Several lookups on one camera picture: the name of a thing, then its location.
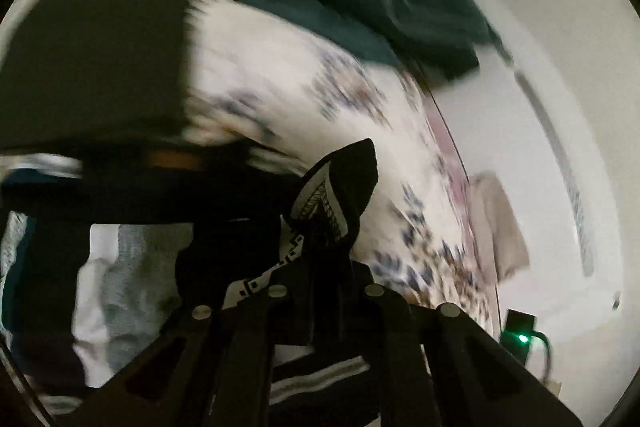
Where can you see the black device with green light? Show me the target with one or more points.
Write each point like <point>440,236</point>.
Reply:
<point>515,324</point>

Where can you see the white garment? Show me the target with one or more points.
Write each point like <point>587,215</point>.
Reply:
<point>92,312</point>

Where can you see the grey garment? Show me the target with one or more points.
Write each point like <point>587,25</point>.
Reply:
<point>140,277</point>

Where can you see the black cloth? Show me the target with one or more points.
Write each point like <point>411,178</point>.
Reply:
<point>90,57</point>

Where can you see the floral blanket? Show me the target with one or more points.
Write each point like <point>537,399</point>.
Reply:
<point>260,57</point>

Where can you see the black shorts with patterned trim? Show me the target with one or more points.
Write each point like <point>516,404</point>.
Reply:
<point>345,177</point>

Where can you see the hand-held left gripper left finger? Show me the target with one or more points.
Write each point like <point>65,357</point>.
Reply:
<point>257,332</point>

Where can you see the black white-striped garment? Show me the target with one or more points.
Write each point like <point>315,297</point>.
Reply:
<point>320,377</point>

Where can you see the white wall trim strip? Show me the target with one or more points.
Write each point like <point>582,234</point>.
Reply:
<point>565,167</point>

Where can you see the beige cloth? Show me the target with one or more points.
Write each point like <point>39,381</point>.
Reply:
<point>500,232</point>

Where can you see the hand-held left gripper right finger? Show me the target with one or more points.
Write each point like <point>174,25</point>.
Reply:
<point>395,347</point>

